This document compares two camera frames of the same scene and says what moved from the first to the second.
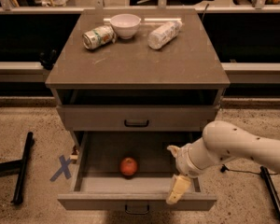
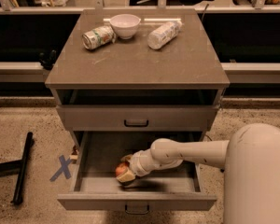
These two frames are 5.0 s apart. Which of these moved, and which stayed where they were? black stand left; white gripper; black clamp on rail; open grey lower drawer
Moved: white gripper
Stayed: black stand left; open grey lower drawer; black clamp on rail
